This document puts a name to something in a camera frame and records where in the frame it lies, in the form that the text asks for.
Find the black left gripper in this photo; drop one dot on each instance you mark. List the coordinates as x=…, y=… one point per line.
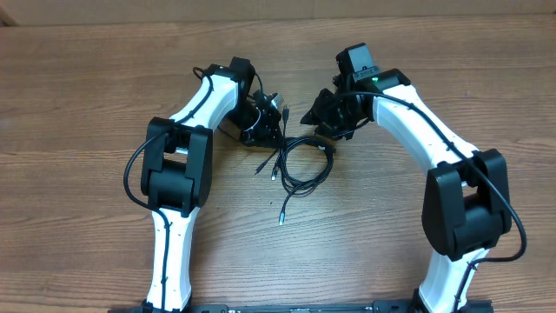
x=271, y=134

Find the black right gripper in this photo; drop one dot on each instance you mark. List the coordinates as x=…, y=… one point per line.
x=321, y=117

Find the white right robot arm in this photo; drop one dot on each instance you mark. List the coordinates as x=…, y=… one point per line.
x=464, y=212

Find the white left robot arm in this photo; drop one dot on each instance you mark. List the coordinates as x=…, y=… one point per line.
x=177, y=169

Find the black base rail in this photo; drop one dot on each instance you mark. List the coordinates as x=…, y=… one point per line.
x=379, y=306

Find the brown cardboard wall panel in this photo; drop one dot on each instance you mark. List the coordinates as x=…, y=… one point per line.
x=79, y=12

